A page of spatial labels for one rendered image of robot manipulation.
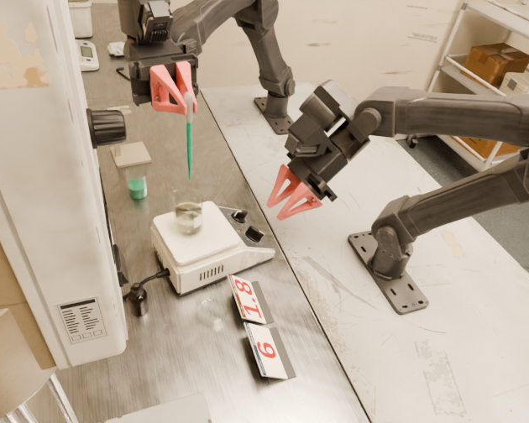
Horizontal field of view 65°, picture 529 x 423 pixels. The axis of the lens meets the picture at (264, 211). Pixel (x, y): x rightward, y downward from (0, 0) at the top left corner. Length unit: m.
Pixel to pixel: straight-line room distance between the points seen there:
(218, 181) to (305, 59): 1.55
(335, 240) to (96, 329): 0.72
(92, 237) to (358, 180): 0.94
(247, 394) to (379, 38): 2.24
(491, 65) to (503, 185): 2.16
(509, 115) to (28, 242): 0.57
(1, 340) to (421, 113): 0.58
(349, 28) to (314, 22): 0.22
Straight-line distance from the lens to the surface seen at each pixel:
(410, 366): 0.77
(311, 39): 2.41
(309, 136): 0.64
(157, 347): 0.71
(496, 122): 0.64
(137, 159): 1.04
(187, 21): 0.79
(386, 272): 0.83
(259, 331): 0.70
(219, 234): 0.74
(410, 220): 0.74
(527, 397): 0.84
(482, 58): 2.83
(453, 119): 0.65
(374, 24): 2.58
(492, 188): 0.68
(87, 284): 0.19
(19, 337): 0.22
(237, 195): 0.95
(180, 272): 0.71
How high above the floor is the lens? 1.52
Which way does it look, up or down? 42 degrees down
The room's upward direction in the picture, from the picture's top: 9 degrees clockwise
